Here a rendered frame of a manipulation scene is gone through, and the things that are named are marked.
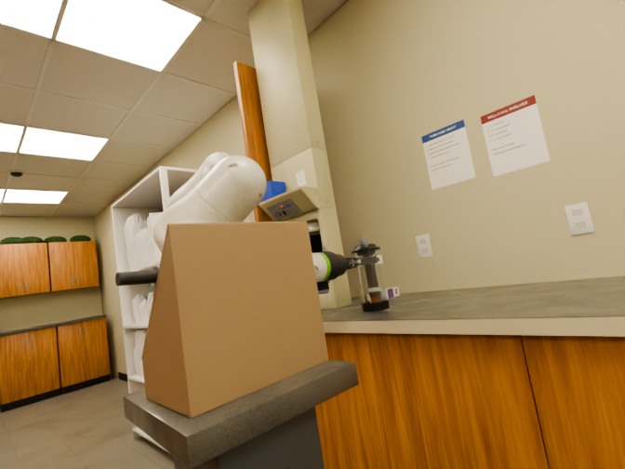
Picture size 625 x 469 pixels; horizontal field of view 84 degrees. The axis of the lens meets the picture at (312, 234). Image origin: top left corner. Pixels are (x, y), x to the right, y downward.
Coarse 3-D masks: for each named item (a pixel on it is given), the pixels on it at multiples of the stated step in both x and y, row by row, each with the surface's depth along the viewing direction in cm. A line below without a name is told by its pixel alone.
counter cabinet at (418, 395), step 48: (336, 336) 123; (384, 336) 109; (432, 336) 98; (480, 336) 89; (528, 336) 81; (576, 336) 75; (384, 384) 110; (432, 384) 98; (480, 384) 89; (528, 384) 82; (576, 384) 75; (624, 384) 70; (336, 432) 125; (384, 432) 111; (432, 432) 99; (480, 432) 90; (528, 432) 82; (576, 432) 76; (624, 432) 70
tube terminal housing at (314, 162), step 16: (288, 160) 178; (304, 160) 170; (320, 160) 170; (272, 176) 188; (288, 176) 179; (320, 176) 168; (320, 192) 165; (320, 208) 164; (320, 224) 164; (336, 224) 169; (336, 240) 167; (336, 288) 160; (320, 304) 166; (336, 304) 159
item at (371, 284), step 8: (360, 248) 125; (360, 256) 126; (368, 256) 125; (368, 264) 124; (376, 264) 125; (360, 272) 126; (368, 272) 124; (376, 272) 124; (360, 280) 126; (368, 280) 124; (376, 280) 124; (360, 288) 127; (368, 288) 124; (376, 288) 123; (384, 288) 126; (368, 296) 124; (376, 296) 123; (384, 296) 124
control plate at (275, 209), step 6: (276, 204) 172; (282, 204) 170; (288, 204) 168; (294, 204) 166; (270, 210) 178; (276, 210) 175; (282, 210) 174; (288, 210) 172; (294, 210) 170; (300, 210) 168; (276, 216) 179; (282, 216) 177
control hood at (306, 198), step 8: (288, 192) 162; (296, 192) 159; (304, 192) 158; (312, 192) 162; (272, 200) 171; (280, 200) 168; (296, 200) 164; (304, 200) 161; (312, 200) 161; (264, 208) 179; (304, 208) 166; (312, 208) 164; (272, 216) 181; (288, 216) 175
